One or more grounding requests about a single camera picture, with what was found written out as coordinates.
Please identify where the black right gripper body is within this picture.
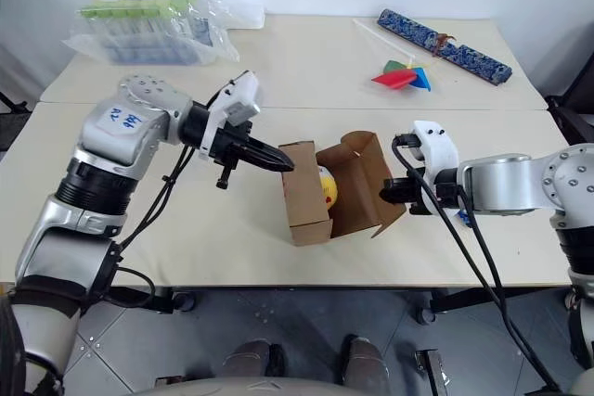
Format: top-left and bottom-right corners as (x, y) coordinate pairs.
(405, 168), (443, 218)

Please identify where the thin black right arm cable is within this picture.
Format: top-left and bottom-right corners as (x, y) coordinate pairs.
(456, 185), (511, 309)

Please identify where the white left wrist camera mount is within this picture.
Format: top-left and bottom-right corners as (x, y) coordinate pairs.
(197, 70), (263, 161)

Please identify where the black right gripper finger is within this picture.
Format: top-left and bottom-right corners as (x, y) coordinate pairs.
(379, 176), (412, 205)

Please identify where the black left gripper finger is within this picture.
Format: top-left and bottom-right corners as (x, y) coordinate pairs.
(242, 137), (295, 170)
(238, 148), (291, 174)

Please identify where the dark brown rounded shape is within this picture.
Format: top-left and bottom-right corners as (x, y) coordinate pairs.
(341, 334), (392, 386)

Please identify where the grey robot body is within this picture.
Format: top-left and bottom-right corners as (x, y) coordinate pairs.
(138, 372), (419, 396)

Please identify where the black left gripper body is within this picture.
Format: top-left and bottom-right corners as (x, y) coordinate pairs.
(210, 121), (254, 190)

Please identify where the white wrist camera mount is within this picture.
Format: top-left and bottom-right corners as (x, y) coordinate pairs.
(197, 70), (263, 161)
(410, 121), (461, 185)

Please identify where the colourful paper pinwheel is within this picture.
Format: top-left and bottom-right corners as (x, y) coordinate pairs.
(351, 18), (433, 93)

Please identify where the green-topped pack of tubes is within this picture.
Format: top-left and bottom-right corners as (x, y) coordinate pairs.
(79, 0), (208, 65)

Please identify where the clear plastic bag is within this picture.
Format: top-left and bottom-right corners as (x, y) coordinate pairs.
(62, 0), (266, 66)

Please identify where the long blue patterned box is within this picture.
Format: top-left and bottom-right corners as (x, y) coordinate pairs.
(376, 7), (514, 88)

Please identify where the yellow round toy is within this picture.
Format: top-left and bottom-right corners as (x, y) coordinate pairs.
(319, 174), (339, 211)

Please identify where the dark metal bracket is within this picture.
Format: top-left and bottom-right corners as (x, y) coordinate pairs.
(415, 348), (454, 390)

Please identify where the black stand base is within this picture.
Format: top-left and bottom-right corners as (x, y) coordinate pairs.
(0, 88), (33, 152)

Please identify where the brown tie on blue box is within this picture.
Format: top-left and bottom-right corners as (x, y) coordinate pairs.
(429, 32), (458, 58)

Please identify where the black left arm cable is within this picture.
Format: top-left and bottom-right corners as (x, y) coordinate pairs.
(109, 143), (197, 309)

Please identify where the black table leg with caster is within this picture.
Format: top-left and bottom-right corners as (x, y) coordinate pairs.
(415, 287), (573, 326)
(104, 287), (199, 316)

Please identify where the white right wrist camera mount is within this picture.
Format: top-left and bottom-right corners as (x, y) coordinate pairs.
(410, 121), (461, 185)

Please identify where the brown cardboard box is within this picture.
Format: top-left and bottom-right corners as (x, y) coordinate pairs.
(277, 130), (409, 248)

